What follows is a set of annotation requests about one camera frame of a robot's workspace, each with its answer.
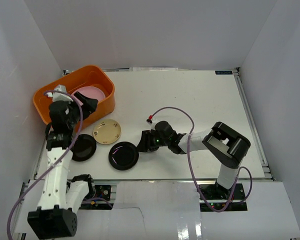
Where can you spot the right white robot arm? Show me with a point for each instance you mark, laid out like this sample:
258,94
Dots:
226,144

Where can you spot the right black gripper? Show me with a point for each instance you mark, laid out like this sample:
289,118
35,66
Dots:
145,143

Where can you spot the blue label sticker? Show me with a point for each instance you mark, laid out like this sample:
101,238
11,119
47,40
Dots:
223,72

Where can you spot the pink plastic plate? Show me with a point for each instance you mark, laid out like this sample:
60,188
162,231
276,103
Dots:
91,92

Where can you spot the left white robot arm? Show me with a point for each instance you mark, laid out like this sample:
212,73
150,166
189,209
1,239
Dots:
56,212

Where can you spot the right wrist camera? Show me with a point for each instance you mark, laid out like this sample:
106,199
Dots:
151,118

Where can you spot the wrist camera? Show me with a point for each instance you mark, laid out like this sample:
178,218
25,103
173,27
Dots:
59,96
151,118

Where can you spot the beige small plate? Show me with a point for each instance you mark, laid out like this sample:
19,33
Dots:
107,132

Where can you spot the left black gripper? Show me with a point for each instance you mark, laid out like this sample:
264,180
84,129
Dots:
78,109

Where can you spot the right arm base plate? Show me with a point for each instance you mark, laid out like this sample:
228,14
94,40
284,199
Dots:
218,200

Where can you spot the orange plastic bin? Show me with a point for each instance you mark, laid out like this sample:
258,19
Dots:
89,75

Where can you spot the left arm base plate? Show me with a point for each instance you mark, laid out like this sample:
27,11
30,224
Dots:
102,195

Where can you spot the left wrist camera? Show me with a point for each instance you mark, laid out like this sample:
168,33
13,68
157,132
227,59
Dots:
59,96

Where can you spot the white paper sheets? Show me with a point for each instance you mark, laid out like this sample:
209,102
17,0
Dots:
152,69

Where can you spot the black plate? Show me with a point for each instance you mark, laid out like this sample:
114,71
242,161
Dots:
123,156
84,148

